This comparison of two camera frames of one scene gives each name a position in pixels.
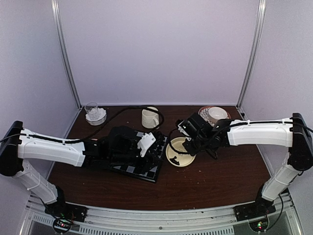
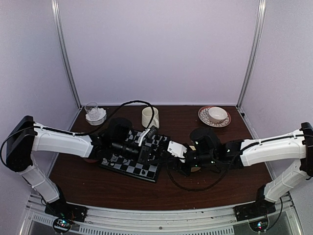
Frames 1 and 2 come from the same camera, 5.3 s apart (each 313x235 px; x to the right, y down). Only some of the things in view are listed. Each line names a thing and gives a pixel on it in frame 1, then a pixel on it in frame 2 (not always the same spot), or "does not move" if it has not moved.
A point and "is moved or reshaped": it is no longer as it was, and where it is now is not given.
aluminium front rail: (279, 220) does not move
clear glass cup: (92, 109) does not move
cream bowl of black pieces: (178, 159) is moved or reshaped
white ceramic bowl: (216, 113) does not move
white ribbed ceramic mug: (150, 119) does not move
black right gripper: (192, 151) to (186, 172)
